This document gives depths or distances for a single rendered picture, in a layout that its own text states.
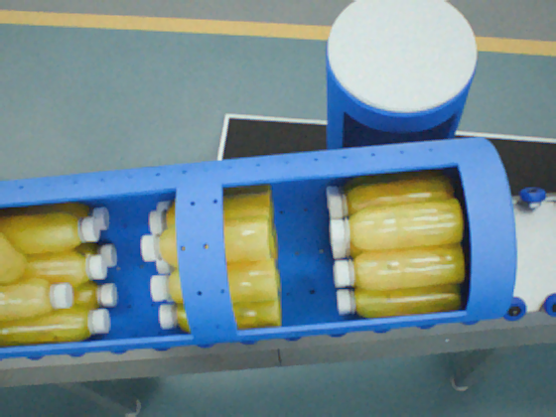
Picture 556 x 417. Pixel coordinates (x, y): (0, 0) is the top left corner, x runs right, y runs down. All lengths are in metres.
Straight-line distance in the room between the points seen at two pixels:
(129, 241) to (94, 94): 1.44
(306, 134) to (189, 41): 0.67
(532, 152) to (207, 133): 1.08
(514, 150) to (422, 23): 0.99
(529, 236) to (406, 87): 0.35
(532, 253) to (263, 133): 1.18
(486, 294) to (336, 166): 0.28
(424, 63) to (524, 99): 1.28
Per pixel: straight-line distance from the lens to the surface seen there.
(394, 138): 1.95
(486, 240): 1.01
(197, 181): 1.04
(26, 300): 1.15
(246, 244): 1.04
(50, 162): 2.60
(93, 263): 1.19
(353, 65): 1.34
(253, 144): 2.28
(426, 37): 1.39
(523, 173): 2.29
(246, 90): 2.56
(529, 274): 1.33
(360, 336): 1.25
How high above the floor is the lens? 2.14
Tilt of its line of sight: 67 degrees down
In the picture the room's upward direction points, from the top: 9 degrees counter-clockwise
